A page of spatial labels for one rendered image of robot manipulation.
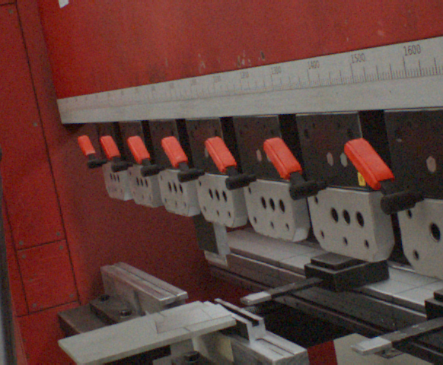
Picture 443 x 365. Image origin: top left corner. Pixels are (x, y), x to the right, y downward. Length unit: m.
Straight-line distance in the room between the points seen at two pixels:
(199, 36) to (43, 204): 1.13
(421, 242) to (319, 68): 0.24
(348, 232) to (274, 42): 0.25
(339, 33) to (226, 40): 0.31
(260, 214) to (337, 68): 0.33
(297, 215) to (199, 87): 0.31
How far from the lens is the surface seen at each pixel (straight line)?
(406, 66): 0.91
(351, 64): 0.99
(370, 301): 1.68
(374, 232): 1.02
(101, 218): 2.45
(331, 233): 1.10
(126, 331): 1.64
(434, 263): 0.93
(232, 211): 1.38
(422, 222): 0.93
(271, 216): 1.25
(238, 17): 1.24
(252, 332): 1.54
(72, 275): 2.45
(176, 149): 1.48
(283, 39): 1.13
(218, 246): 1.59
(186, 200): 1.57
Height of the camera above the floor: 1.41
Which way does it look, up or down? 7 degrees down
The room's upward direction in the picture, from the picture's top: 11 degrees counter-clockwise
